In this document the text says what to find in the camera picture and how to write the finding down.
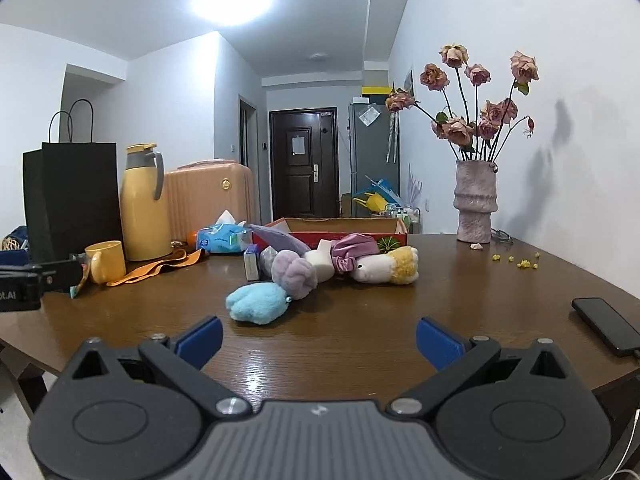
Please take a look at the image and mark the pale green wrapped ball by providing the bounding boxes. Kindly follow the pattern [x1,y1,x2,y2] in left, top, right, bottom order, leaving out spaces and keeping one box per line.
[259,247,281,281]

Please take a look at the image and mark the grey ribbed vase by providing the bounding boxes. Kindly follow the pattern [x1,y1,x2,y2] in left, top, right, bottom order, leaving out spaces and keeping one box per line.
[453,160,499,244]

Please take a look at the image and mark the small white blue box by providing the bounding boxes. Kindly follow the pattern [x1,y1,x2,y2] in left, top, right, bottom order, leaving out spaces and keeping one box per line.
[244,244,262,281]

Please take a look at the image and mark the colourful snack wrapper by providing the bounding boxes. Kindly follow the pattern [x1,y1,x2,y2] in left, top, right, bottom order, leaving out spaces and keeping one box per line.
[69,252,94,300]

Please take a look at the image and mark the clear storage container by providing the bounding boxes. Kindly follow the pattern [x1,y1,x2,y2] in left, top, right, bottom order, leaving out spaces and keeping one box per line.
[382,202,421,233]

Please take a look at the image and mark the black smartphone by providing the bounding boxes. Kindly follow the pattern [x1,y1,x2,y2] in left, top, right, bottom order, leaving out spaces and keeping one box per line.
[571,297,640,358]

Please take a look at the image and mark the yellow white plush toy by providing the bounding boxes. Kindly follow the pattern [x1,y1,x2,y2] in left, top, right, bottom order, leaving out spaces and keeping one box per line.
[350,246,420,286]

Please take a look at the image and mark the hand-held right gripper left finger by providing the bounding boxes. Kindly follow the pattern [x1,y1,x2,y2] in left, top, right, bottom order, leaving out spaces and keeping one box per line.
[57,316,252,419]

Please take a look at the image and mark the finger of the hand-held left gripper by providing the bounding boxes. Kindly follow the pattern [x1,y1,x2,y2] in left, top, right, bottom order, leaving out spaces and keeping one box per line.
[37,259,84,295]

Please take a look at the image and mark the lavender plush ball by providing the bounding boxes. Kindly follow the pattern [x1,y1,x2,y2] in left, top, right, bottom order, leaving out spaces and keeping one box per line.
[271,250,318,301]

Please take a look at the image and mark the grey refrigerator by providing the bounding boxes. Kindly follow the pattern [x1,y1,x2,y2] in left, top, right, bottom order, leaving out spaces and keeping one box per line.
[348,101,401,218]

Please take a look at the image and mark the pink satin scrunchie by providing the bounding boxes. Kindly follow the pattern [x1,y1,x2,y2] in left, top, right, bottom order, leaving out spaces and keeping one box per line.
[330,233,380,275]

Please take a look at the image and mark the light blue plush toy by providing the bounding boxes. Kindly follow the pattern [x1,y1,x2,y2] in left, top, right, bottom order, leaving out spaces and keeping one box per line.
[225,282,290,323]

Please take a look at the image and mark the black paper bag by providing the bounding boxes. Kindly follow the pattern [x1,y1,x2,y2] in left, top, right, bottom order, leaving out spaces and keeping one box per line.
[22,99,124,263]

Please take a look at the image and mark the pink suitcase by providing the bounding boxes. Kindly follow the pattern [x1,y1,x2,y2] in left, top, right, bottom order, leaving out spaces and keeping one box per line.
[163,161,256,243]

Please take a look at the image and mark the white sponge cylinder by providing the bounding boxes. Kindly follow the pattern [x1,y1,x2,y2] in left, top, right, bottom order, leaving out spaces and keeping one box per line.
[303,249,336,283]

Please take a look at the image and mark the side room doorway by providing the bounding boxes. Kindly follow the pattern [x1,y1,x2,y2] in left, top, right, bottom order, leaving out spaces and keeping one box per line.
[239,94,259,181]

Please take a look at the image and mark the orange leather strap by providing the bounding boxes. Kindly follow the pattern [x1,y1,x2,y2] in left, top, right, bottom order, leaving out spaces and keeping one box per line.
[106,247,208,287]

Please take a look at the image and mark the yellow thermos jug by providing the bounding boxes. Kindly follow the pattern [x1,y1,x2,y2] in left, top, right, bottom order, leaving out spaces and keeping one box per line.
[120,143,172,262]

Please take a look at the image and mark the blue tissue pack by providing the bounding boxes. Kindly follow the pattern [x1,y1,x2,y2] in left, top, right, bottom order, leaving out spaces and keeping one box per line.
[196,210,253,255]

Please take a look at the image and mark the dried pink roses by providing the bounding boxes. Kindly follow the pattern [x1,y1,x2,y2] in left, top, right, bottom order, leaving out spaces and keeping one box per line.
[385,43,541,163]

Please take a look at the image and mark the scattered yellow pellets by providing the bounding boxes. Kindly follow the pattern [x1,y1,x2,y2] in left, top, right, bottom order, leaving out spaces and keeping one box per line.
[492,251,542,269]

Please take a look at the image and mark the yellow mug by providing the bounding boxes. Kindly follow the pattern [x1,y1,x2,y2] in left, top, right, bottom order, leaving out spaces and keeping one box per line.
[84,240,127,285]

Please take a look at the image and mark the red cardboard box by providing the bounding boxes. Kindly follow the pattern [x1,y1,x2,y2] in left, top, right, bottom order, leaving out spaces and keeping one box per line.
[251,217,409,251]

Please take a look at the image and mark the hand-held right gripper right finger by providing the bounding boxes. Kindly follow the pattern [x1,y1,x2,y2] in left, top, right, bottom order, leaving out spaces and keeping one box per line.
[387,316,583,419]

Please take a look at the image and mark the purple burlap pouch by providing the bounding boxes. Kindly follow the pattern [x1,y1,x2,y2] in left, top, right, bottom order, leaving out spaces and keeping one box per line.
[248,224,313,256]

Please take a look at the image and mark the dark brown door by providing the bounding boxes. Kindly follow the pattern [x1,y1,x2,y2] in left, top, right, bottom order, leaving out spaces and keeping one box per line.
[269,107,340,220]

